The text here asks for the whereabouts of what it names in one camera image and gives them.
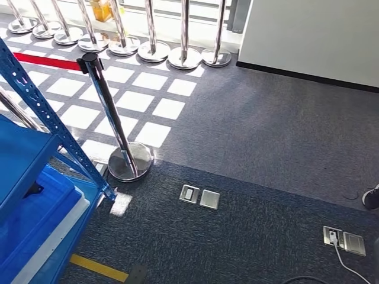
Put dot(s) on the chrome stanchion post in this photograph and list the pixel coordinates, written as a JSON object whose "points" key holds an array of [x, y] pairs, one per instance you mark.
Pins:
{"points": [[17, 111], [109, 106]]}

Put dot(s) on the black robot body plate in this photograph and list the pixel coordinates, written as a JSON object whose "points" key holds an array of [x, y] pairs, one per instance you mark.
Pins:
{"points": [[136, 274]]}

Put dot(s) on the blue metal shelf rack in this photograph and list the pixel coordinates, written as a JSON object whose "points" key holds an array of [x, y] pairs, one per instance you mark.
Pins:
{"points": [[17, 156]]}

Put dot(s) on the blue plastic crate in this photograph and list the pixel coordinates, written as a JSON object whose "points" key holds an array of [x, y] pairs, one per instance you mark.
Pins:
{"points": [[44, 204]]}

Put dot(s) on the red barrier belt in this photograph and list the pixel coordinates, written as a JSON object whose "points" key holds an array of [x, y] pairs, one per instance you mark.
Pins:
{"points": [[44, 61]]}

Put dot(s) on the black curved plastic part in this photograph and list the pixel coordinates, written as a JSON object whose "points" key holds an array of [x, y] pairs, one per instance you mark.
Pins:
{"points": [[34, 190]]}

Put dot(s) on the yellow translucent container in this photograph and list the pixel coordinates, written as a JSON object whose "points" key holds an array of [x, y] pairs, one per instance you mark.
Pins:
{"points": [[100, 9]]}

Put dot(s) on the steel floor socket box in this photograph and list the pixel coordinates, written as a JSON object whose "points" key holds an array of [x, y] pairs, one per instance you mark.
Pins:
{"points": [[210, 200], [353, 244]]}

